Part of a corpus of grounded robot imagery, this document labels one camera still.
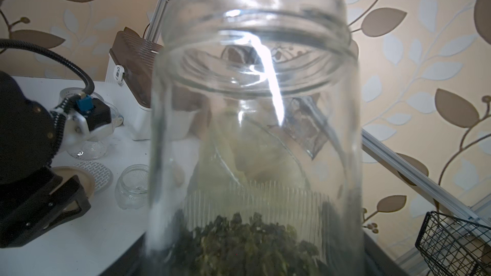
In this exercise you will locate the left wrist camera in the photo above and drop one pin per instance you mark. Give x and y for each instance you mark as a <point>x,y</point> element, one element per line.
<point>88,120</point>

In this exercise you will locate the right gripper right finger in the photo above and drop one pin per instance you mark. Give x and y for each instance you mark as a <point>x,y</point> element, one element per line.
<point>377,263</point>

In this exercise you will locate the right wire basket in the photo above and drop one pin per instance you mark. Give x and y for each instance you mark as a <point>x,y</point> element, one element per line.
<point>454,246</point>

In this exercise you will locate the jar with beige lid back-left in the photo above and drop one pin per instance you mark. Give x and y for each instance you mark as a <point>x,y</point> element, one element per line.
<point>131,191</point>

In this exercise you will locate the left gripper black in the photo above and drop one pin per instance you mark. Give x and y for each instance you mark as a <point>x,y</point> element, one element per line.
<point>28,210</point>

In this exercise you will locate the jar with beige lid front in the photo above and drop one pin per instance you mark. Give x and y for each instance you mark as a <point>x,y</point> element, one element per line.
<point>255,165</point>

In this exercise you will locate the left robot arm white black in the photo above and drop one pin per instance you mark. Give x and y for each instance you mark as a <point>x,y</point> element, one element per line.
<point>30,134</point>

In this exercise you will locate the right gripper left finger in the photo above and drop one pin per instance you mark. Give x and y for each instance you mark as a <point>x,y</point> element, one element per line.
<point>130,263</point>

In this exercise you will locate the patterned white jar lid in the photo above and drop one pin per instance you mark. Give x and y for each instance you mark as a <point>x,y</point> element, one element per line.
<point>102,174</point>

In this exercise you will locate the brown lidded storage box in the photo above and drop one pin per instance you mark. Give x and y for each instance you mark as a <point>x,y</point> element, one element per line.
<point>129,80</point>

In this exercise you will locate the clear jar with tea leaves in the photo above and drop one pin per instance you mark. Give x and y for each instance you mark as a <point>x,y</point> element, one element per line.
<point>90,150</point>

